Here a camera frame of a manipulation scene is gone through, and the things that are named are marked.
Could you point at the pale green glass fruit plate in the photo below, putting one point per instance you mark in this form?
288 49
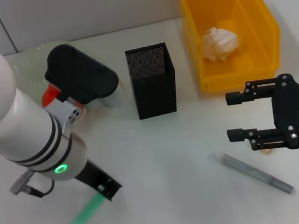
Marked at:
28 68

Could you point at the grey pen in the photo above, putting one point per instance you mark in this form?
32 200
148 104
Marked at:
256 173

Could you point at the white paper ball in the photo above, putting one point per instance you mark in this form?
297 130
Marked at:
219 42

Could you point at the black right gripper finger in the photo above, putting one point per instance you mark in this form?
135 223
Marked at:
235 135
234 98

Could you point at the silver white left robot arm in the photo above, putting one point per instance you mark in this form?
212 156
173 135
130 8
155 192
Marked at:
1 112

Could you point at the black mesh pen holder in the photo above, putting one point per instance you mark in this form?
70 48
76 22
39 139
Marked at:
155 94

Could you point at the small beige eraser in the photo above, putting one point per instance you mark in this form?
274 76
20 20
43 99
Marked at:
266 151

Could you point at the green pen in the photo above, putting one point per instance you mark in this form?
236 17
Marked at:
81 218

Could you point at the yellow plastic bin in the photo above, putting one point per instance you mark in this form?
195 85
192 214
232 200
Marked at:
256 29

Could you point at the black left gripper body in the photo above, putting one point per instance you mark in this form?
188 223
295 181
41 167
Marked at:
91 175

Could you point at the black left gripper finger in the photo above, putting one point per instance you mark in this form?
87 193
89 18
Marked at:
112 189

